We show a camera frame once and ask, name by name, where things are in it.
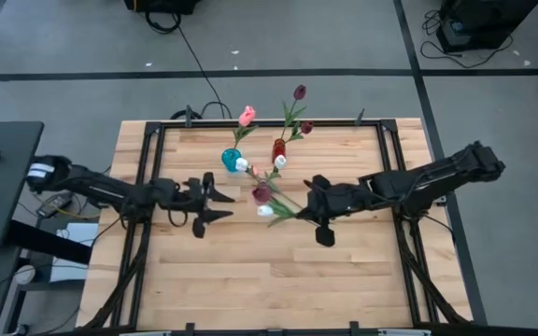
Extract black desk beam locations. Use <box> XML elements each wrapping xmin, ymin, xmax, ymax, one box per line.
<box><xmin>5</xmin><ymin>218</ymin><xmax>93</xmax><ymax>266</ymax></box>

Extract white round object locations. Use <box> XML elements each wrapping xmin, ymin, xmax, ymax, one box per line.
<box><xmin>12</xmin><ymin>264</ymin><xmax>37</xmax><ymax>286</ymax></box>

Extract long black floor cable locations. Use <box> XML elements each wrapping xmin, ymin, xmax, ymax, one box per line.
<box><xmin>169</xmin><ymin>25</ymin><xmax>233</xmax><ymax>121</ymax></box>

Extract black power adapter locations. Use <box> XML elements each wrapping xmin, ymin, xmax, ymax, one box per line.
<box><xmin>35</xmin><ymin>191</ymin><xmax>74</xmax><ymax>219</ymax></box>

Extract black desk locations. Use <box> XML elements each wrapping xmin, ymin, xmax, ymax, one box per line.
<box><xmin>0</xmin><ymin>120</ymin><xmax>45</xmax><ymax>253</ymax></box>

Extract white artificial tulip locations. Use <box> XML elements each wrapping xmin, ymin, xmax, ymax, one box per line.
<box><xmin>234</xmin><ymin>158</ymin><xmax>263</xmax><ymax>187</ymax></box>
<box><xmin>263</xmin><ymin>155</ymin><xmax>288</xmax><ymax>188</ymax></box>
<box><xmin>257</xmin><ymin>198</ymin><xmax>301</xmax><ymax>229</ymax></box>

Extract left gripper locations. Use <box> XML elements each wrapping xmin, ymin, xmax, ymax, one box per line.
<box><xmin>175</xmin><ymin>171</ymin><xmax>236</xmax><ymax>240</ymax></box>

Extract tangled black cables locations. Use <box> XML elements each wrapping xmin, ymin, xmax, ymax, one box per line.
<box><xmin>419</xmin><ymin>8</ymin><xmax>516</xmax><ymax>70</ymax></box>

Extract blue glass vase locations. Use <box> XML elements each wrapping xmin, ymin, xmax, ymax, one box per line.
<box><xmin>220</xmin><ymin>147</ymin><xmax>243</xmax><ymax>174</ymax></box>

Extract black equipment box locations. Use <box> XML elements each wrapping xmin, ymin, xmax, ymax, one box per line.
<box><xmin>123</xmin><ymin>0</ymin><xmax>201</xmax><ymax>15</ymax></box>

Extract black cable loop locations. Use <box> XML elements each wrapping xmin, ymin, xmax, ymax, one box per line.
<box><xmin>145</xmin><ymin>11</ymin><xmax>182</xmax><ymax>35</ymax></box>

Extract silver bar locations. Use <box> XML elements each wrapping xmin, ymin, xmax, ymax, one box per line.
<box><xmin>378</xmin><ymin>329</ymin><xmax>432</xmax><ymax>336</ymax></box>

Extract black aluminium table frame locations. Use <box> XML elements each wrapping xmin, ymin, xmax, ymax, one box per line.
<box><xmin>81</xmin><ymin>118</ymin><xmax>474</xmax><ymax>336</ymax></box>

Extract red glass vase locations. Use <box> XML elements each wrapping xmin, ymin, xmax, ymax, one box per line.
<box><xmin>271</xmin><ymin>138</ymin><xmax>288</xmax><ymax>164</ymax></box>

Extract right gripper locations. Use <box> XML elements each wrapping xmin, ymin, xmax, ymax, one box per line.
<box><xmin>295</xmin><ymin>175</ymin><xmax>373</xmax><ymax>248</ymax></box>

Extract white box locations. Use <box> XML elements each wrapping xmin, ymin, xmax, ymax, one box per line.
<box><xmin>49</xmin><ymin>222</ymin><xmax>100</xmax><ymax>285</ymax></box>

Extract large black equipment case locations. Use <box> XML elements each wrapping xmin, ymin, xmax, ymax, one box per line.
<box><xmin>435</xmin><ymin>0</ymin><xmax>538</xmax><ymax>53</ymax></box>

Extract yellow cable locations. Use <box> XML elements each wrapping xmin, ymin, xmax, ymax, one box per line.
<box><xmin>37</xmin><ymin>198</ymin><xmax>102</xmax><ymax>220</ymax></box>

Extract pink glass vase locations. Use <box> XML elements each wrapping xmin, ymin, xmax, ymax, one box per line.
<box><xmin>251</xmin><ymin>182</ymin><xmax>274</xmax><ymax>205</ymax></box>

